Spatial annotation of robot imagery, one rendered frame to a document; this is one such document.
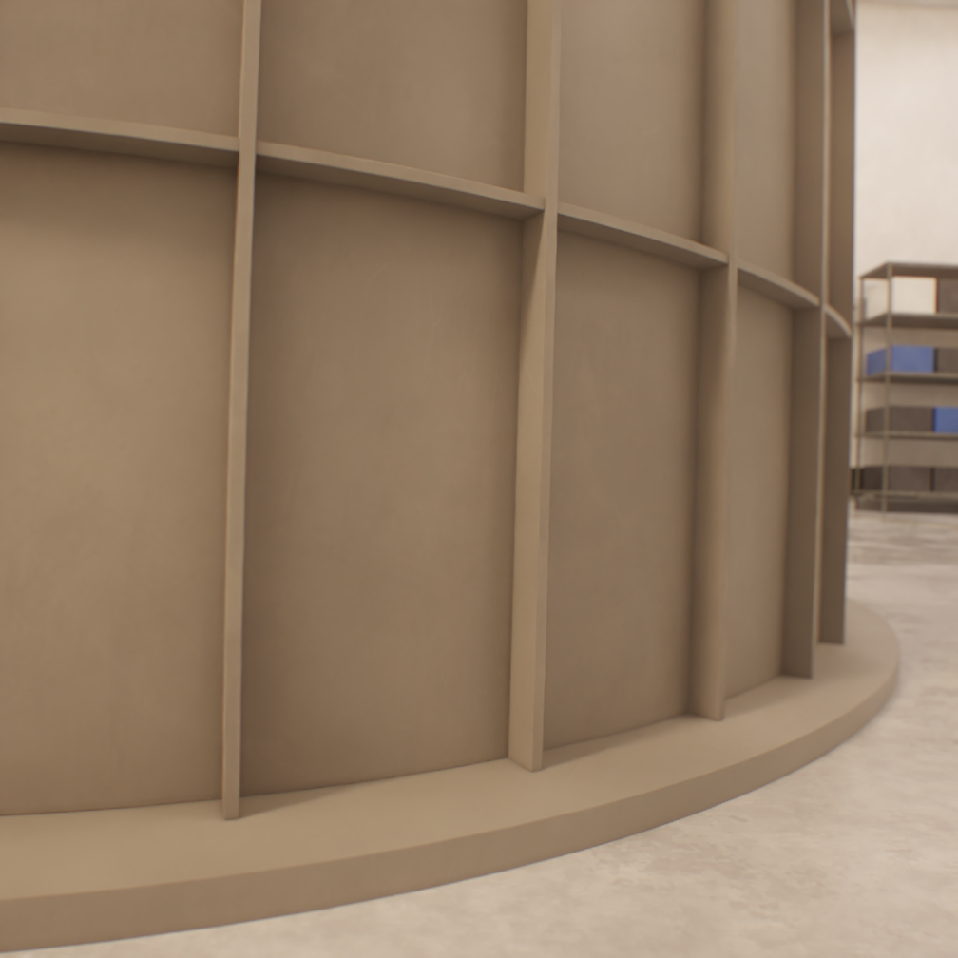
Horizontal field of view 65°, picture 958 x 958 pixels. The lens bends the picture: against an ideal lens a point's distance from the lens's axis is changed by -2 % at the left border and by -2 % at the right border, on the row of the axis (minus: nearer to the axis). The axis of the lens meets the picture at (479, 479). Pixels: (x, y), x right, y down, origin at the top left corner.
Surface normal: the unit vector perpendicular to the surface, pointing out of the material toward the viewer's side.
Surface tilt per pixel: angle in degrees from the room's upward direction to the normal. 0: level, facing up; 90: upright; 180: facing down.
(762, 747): 0
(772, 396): 90
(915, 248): 90
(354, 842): 0
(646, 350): 90
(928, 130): 90
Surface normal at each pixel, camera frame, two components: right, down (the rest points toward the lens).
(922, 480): 0.00, 0.01
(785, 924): 0.03, -1.00
